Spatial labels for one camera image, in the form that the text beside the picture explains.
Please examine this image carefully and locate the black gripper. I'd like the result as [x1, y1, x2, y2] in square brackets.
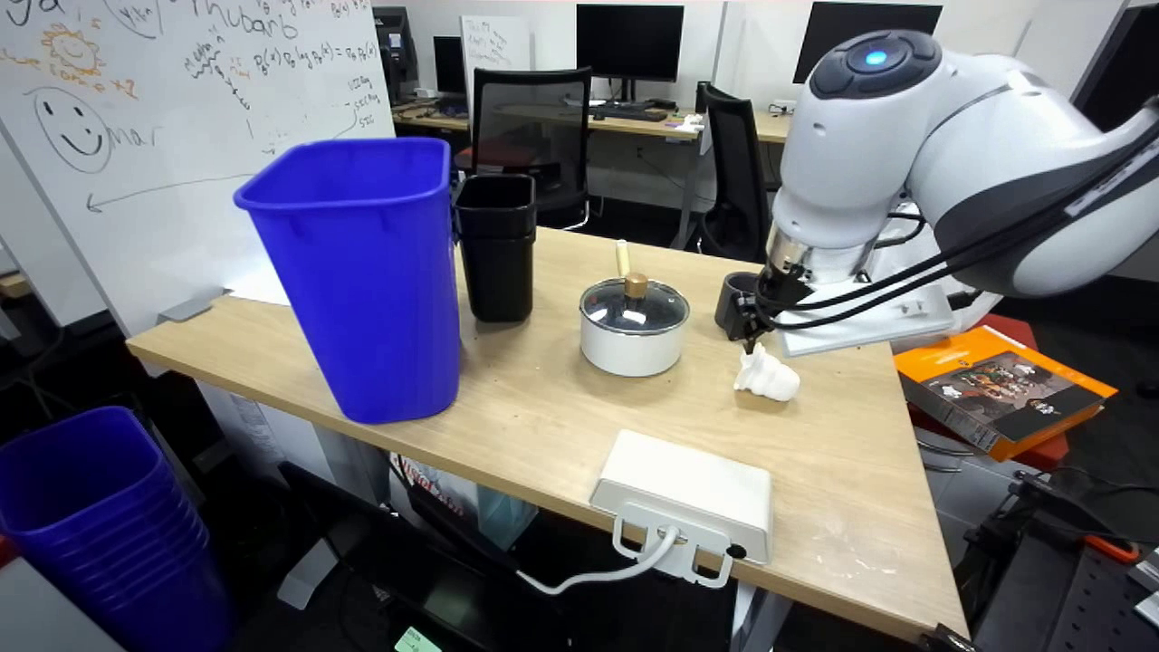
[734, 259, 818, 363]

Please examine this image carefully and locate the glass lid wooden knob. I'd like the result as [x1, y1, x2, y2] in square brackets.
[578, 273, 690, 338]

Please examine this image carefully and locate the white power box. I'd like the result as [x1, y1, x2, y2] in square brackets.
[586, 426, 775, 594]

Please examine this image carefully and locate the black mesh office chair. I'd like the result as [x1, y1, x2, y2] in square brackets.
[690, 81, 775, 265]
[466, 66, 592, 233]

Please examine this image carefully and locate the wooden office desk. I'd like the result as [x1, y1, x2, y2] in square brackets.
[391, 99, 793, 149]

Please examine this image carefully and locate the orange book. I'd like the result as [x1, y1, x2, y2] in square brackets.
[892, 322, 1122, 465]

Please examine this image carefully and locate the black landfill bin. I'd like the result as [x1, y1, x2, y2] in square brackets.
[453, 170, 539, 324]

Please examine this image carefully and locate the black metal stand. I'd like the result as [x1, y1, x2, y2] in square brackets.
[971, 475, 1159, 652]

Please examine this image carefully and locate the small whiteboard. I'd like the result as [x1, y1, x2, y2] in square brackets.
[458, 12, 534, 77]

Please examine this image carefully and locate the blue paper recycling bin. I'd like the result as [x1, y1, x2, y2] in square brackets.
[231, 134, 466, 426]

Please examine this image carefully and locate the small black computer monitor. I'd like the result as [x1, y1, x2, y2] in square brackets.
[429, 34, 470, 102]

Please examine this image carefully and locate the whiteboard with smiley drawing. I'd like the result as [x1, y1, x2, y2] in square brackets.
[0, 0, 399, 341]

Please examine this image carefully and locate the stack of blue bins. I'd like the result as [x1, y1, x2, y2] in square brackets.
[0, 402, 234, 652]

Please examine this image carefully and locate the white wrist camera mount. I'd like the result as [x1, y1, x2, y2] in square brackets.
[775, 283, 971, 363]

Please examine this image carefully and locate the white power cable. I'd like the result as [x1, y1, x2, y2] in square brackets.
[513, 520, 679, 601]

